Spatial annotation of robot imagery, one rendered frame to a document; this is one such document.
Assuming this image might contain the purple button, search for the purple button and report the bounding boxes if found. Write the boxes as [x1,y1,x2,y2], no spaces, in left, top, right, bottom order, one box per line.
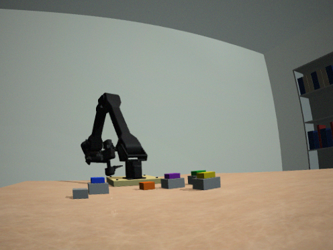
[160,173,185,189]

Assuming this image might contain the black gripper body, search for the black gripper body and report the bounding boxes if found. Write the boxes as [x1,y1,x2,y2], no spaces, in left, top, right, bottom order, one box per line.
[97,139,115,176]

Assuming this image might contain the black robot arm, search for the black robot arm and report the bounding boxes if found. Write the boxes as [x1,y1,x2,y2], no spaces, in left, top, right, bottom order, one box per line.
[81,93,147,180]

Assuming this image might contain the yellow button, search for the yellow button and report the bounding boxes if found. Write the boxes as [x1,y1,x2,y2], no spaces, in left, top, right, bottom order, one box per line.
[192,171,221,190]

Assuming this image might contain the green button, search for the green button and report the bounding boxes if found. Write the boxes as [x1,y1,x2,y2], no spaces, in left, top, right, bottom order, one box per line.
[187,170,206,185]

